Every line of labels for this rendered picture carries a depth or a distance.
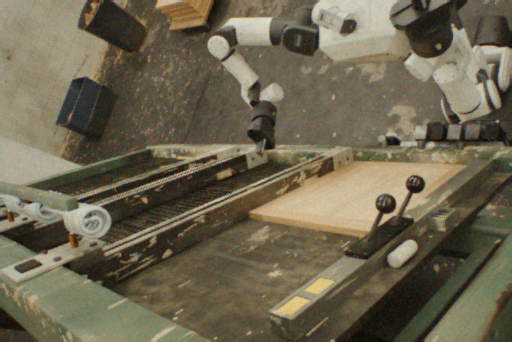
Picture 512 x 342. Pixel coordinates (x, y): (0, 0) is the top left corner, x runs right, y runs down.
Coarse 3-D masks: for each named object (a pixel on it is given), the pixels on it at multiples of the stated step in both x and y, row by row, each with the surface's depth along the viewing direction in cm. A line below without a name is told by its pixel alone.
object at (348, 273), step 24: (480, 168) 124; (432, 192) 112; (456, 192) 111; (408, 216) 99; (336, 264) 83; (360, 264) 81; (384, 264) 87; (336, 288) 76; (312, 312) 71; (288, 336) 69
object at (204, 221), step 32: (320, 160) 152; (352, 160) 165; (256, 192) 130; (288, 192) 140; (160, 224) 113; (192, 224) 114; (224, 224) 122; (64, 256) 91; (96, 256) 97; (128, 256) 102; (160, 256) 108
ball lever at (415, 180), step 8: (416, 176) 87; (408, 184) 88; (416, 184) 87; (424, 184) 87; (408, 192) 90; (416, 192) 88; (408, 200) 90; (400, 208) 92; (400, 216) 93; (392, 224) 93
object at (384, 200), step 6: (378, 198) 80; (384, 198) 79; (390, 198) 79; (378, 204) 80; (384, 204) 79; (390, 204) 79; (396, 204) 80; (378, 210) 80; (384, 210) 79; (390, 210) 79; (378, 216) 82; (378, 222) 82; (372, 228) 84; (372, 234) 84; (366, 240) 85; (360, 246) 86; (366, 246) 85
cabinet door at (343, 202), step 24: (360, 168) 155; (384, 168) 150; (408, 168) 144; (432, 168) 139; (456, 168) 135; (312, 192) 137; (336, 192) 133; (360, 192) 129; (384, 192) 126; (264, 216) 124; (288, 216) 119; (312, 216) 116; (336, 216) 113; (360, 216) 111; (384, 216) 107
